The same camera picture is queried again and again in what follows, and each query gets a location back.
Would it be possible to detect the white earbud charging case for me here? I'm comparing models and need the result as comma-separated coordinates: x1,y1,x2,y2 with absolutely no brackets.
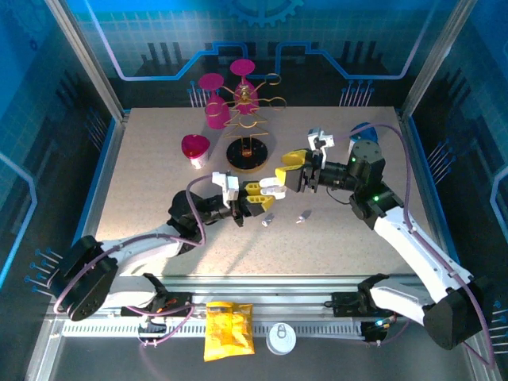
258,176,287,200

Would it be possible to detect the white cup with blue lid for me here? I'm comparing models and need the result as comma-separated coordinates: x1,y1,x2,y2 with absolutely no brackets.
348,121,381,156

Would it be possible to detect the white cup with pink lid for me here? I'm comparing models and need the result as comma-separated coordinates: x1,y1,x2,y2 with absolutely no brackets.
181,133,210,171

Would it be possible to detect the pink wine glass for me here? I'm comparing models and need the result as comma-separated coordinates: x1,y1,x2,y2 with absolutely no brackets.
229,58,260,116
197,73,232,131

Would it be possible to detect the yellow snack bag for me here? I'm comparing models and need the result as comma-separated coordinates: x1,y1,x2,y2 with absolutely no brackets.
203,301,255,363

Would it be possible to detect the white pull-tab can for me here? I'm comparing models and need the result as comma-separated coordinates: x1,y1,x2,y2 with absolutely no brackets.
264,321,297,356

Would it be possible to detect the gold wire glass rack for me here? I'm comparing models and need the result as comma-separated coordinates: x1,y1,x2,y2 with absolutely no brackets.
205,72,287,173

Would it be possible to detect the aluminium extrusion rail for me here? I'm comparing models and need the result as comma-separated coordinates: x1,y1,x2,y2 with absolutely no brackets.
158,275,457,318

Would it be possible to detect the aluminium frame post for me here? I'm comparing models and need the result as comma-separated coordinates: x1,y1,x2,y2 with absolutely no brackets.
44,0,129,122
398,0,468,118

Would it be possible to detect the white slotted cable duct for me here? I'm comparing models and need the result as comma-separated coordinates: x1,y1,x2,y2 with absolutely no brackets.
61,320,366,339

